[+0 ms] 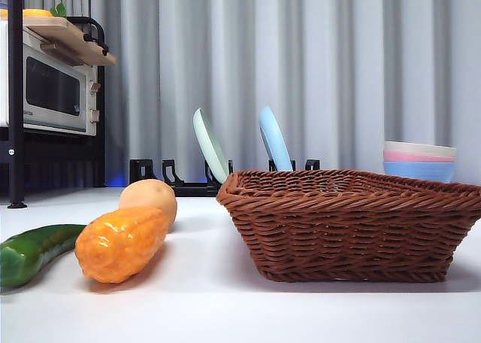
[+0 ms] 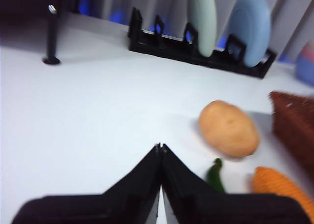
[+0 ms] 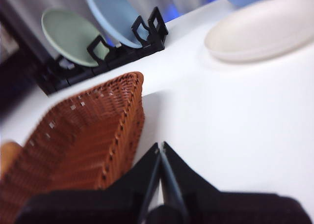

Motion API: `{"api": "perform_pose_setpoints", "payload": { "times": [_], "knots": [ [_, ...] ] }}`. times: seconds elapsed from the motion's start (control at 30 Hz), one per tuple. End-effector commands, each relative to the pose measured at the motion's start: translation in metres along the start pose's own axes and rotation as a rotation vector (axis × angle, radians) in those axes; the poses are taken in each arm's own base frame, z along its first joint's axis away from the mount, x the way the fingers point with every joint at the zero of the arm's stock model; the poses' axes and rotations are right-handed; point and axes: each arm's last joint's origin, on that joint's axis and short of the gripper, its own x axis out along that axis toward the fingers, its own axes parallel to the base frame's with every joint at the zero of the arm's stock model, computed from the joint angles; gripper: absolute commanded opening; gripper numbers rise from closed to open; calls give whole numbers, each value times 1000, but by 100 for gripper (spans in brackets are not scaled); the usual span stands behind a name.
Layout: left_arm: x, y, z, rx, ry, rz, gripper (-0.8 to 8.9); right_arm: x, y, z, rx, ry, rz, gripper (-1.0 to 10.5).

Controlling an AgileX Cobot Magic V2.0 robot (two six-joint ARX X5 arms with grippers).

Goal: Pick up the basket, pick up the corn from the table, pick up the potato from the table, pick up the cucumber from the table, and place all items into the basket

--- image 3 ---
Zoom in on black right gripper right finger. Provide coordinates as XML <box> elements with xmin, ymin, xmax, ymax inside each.
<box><xmin>160</xmin><ymin>141</ymin><xmax>314</xmax><ymax>224</ymax></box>

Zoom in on tan potato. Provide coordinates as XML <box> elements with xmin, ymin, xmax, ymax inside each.
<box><xmin>0</xmin><ymin>141</ymin><xmax>23</xmax><ymax>174</ymax></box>

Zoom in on light blue plate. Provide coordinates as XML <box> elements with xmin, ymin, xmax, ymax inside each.
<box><xmin>87</xmin><ymin>0</ymin><xmax>151</xmax><ymax>50</ymax></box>

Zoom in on pale green plate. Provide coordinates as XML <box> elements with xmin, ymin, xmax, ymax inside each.
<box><xmin>41</xmin><ymin>7</ymin><xmax>110</xmax><ymax>68</ymax></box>

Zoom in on brown wicker basket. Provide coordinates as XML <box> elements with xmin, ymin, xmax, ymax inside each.
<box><xmin>0</xmin><ymin>71</ymin><xmax>146</xmax><ymax>224</ymax></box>

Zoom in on black plate rack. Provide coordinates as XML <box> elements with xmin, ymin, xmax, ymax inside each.
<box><xmin>36</xmin><ymin>6</ymin><xmax>170</xmax><ymax>96</ymax></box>

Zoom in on white plate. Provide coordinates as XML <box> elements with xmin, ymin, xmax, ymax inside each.
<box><xmin>204</xmin><ymin>0</ymin><xmax>314</xmax><ymax>63</ymax></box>

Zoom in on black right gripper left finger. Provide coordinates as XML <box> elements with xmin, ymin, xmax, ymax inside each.
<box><xmin>14</xmin><ymin>142</ymin><xmax>161</xmax><ymax>224</ymax></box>

